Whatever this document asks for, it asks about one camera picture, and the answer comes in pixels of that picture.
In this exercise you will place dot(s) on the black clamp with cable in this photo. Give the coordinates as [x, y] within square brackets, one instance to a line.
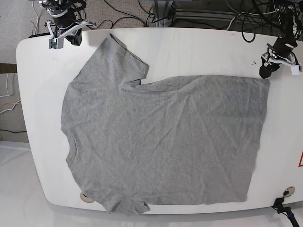
[280, 209]

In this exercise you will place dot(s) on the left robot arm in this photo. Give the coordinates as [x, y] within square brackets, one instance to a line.
[290, 15]

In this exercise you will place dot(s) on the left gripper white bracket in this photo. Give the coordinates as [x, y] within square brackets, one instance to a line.
[280, 53]

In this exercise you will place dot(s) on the table grommet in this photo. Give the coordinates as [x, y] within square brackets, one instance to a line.
[289, 191]
[86, 198]

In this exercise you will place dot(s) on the grey t-shirt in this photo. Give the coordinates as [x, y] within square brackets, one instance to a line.
[185, 140]

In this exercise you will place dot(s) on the left table grommet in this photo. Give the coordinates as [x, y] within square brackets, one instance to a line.
[86, 198]

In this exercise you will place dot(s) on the red warning triangle sticker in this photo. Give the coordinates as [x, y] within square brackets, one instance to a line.
[301, 160]

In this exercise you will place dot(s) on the right table grommet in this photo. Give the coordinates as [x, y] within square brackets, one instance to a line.
[289, 191]

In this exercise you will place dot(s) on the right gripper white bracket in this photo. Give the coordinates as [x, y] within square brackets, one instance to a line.
[66, 26]

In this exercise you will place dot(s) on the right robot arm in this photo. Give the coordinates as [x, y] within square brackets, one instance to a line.
[77, 6]

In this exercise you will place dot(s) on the aluminium frame behind table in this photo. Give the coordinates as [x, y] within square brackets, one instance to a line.
[165, 13]

